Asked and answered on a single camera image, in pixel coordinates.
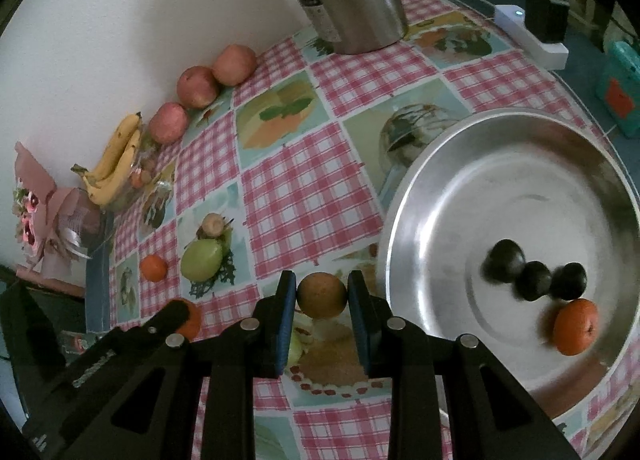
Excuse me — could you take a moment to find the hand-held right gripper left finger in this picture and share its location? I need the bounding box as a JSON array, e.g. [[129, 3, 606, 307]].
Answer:
[[50, 270, 297, 460]]

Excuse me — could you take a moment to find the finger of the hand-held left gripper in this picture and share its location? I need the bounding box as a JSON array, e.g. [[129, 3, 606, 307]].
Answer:
[[22, 300, 190, 446]]

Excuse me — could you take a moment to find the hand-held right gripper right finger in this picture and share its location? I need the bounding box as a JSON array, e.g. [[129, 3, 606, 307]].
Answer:
[[348, 270, 583, 460]]

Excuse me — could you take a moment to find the green mango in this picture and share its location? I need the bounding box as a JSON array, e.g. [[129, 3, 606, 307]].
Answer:
[[180, 238, 224, 282], [286, 325, 316, 366]]

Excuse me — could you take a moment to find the brown kiwi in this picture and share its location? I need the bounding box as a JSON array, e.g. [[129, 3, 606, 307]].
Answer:
[[296, 272, 348, 319], [201, 213, 225, 238]]

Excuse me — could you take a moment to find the orange tangerine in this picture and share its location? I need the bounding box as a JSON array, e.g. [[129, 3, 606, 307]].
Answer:
[[180, 299, 203, 341], [552, 298, 599, 357], [139, 254, 169, 283]]

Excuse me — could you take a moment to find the dark plum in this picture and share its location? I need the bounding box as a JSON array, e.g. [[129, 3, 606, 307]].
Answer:
[[550, 262, 588, 301], [515, 261, 553, 302], [481, 239, 526, 285]]

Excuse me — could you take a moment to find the round stainless steel plate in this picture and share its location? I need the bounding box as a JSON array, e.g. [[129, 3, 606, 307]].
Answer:
[[375, 108, 640, 421]]

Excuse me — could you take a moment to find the clear plastic holder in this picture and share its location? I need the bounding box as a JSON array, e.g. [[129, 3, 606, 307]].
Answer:
[[57, 330, 108, 356]]

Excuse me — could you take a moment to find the pink flower bouquet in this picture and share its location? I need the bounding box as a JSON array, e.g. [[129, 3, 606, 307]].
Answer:
[[11, 141, 108, 286]]

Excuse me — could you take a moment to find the clear plastic fruit box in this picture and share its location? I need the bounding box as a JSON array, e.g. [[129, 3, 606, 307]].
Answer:
[[107, 130, 173, 213]]

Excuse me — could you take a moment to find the yellow banana bunch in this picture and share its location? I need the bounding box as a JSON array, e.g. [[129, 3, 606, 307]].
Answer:
[[70, 111, 143, 207]]

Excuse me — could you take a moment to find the red apple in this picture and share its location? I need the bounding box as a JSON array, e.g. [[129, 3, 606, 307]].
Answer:
[[176, 66, 220, 109], [211, 44, 258, 87], [148, 101, 191, 145]]

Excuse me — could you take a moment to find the white power strip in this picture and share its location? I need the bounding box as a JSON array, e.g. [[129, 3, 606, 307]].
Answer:
[[492, 4, 570, 72]]

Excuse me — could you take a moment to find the teal box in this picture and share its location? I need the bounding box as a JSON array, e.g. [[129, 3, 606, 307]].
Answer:
[[595, 39, 640, 138]]

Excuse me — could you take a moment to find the black charger plug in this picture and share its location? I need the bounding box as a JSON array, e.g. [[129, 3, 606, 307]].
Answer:
[[525, 0, 571, 45]]

